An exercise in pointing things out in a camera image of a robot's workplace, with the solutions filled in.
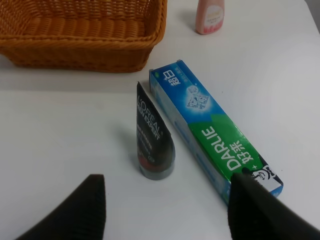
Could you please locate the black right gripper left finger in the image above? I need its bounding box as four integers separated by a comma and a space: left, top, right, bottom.
18, 174, 107, 240

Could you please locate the Darlie toothpaste box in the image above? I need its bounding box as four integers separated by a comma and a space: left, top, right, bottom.
149, 60, 284, 203

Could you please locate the orange wicker basket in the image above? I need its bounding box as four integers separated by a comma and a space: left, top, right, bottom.
0, 0, 167, 73

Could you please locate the black L'Oreal tube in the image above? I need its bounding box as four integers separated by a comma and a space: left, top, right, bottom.
136, 82, 176, 181

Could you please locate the pink bottle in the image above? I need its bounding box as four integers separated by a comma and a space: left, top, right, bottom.
195, 0, 225, 35

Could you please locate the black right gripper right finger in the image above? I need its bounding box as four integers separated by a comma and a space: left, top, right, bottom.
227, 173, 320, 240

